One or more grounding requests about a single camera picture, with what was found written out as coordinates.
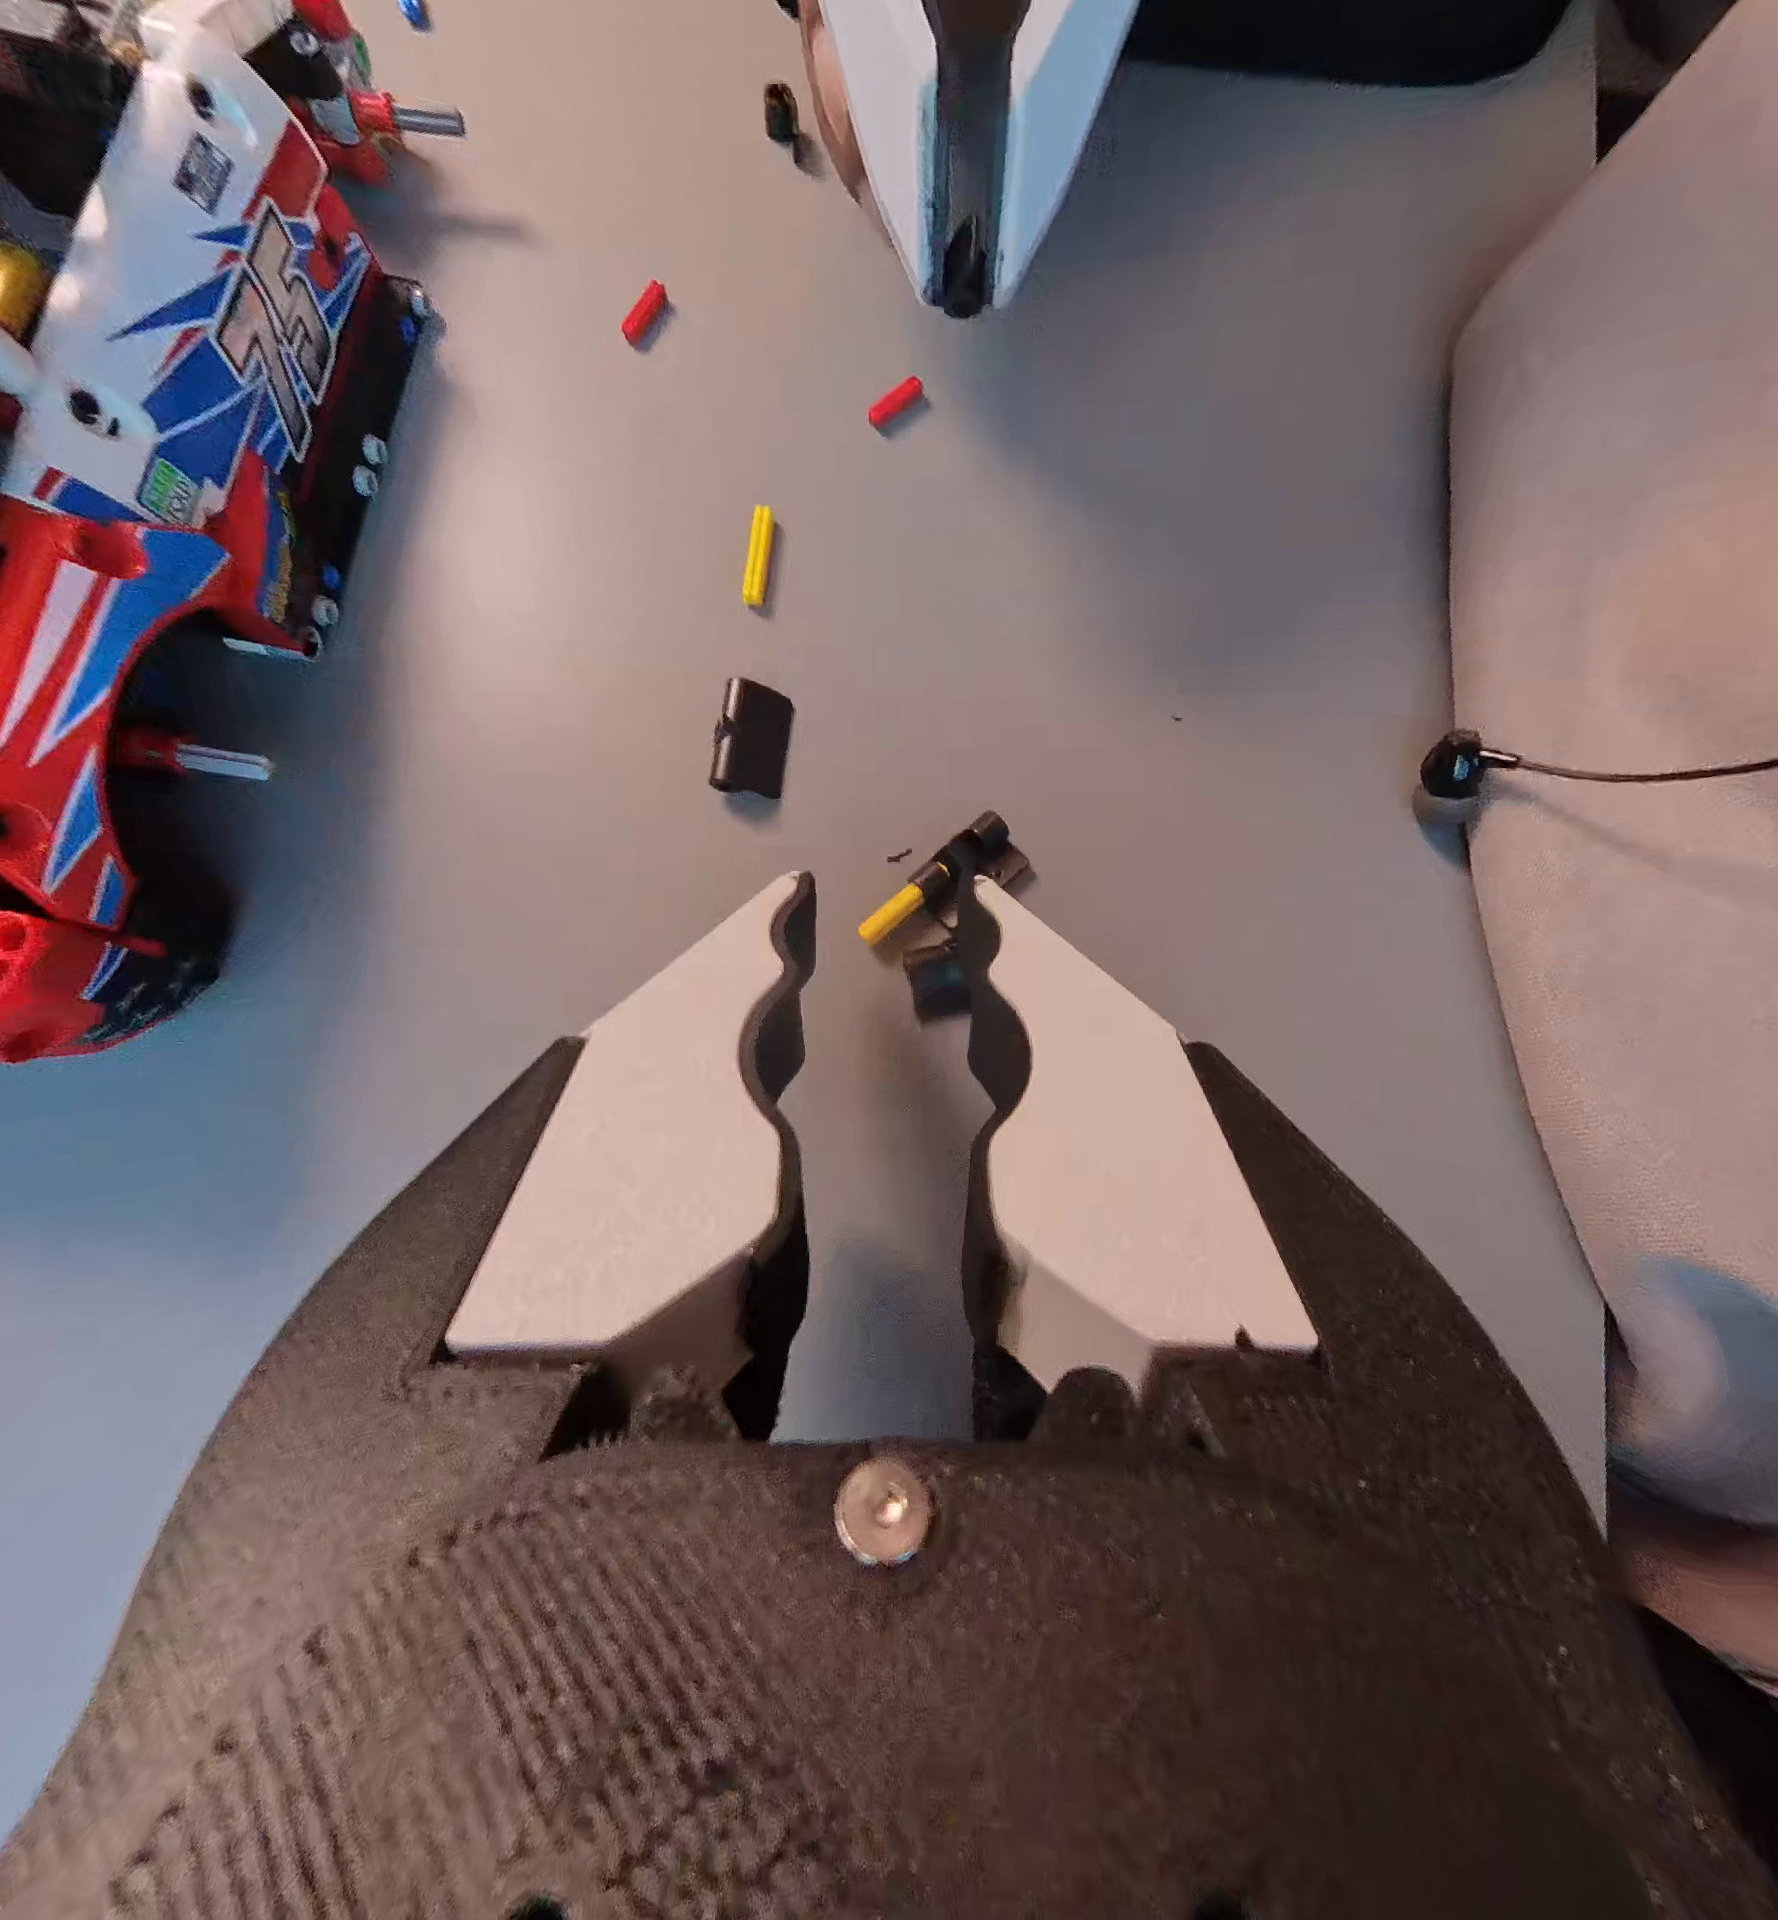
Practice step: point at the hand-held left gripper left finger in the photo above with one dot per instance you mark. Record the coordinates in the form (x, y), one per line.
(634, 1200)

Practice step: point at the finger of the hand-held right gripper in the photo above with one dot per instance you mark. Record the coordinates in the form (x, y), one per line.
(882, 92)
(1070, 74)

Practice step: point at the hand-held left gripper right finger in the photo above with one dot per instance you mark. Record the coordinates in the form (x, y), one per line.
(1144, 1200)

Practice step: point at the yellow lego axle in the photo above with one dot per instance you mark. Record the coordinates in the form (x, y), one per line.
(758, 557)
(892, 913)

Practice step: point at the lego race car model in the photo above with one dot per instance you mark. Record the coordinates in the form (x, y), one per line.
(154, 449)

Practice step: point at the small black lego connector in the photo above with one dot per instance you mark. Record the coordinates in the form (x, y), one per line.
(780, 113)

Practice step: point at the flat black lego piece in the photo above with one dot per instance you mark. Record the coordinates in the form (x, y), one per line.
(937, 982)

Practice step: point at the red lego pin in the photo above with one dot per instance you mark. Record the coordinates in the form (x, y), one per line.
(898, 403)
(646, 313)

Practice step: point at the black chair armrest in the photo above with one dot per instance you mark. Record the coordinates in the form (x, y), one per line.
(1354, 30)

